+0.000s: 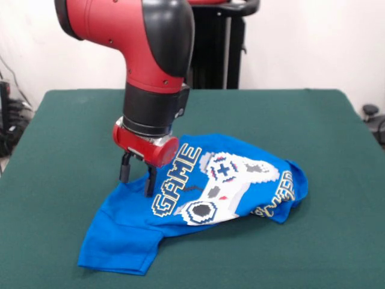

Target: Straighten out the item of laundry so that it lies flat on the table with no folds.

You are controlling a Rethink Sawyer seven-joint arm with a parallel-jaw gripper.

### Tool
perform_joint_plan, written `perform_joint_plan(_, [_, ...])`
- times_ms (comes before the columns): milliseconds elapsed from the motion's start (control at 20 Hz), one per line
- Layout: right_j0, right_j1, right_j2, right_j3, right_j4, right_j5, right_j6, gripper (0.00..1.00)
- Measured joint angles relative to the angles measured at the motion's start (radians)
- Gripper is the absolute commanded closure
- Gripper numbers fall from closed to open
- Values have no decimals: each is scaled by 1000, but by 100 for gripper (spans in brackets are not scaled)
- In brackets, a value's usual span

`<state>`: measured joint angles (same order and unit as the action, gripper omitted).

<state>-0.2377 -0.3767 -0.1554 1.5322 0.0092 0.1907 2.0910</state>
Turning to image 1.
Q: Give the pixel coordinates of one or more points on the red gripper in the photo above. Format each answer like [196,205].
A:
[144,149]

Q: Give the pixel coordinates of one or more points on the blue game controller print t-shirt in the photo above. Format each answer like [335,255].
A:
[120,234]

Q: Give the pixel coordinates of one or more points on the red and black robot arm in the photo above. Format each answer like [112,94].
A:
[135,45]

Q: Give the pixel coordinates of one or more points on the dark green table cloth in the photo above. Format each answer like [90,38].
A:
[240,250]

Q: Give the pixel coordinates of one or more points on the black computer box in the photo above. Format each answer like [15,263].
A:
[3,102]

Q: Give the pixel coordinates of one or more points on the black office chair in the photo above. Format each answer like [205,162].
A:
[376,120]

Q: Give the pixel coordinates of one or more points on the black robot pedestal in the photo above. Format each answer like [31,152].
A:
[216,45]

